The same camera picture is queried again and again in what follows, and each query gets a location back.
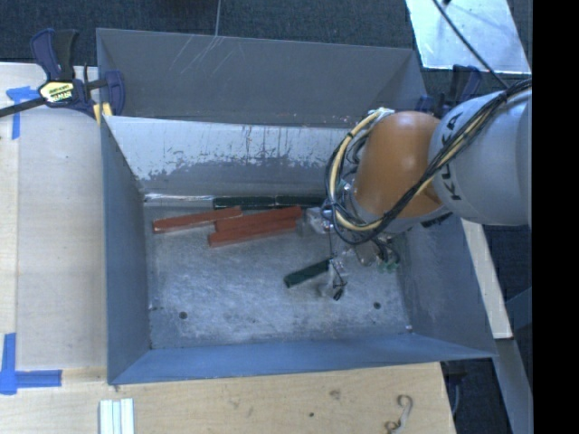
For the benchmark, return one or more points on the red-brown flat block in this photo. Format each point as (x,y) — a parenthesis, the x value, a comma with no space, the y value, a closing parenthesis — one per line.
(194,220)
(262,219)
(251,235)

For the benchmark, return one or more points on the pale wood flat board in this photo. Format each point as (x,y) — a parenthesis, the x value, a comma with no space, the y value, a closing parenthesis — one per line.
(61,242)

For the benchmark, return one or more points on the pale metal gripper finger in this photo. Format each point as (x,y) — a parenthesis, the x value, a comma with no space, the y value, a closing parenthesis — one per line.
(338,267)
(334,288)

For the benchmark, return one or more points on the dark green block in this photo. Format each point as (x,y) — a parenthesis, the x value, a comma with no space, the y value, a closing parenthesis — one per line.
(306,273)
(244,203)

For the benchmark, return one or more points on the grey metal bin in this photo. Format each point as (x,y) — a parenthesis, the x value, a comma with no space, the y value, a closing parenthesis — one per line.
(253,301)

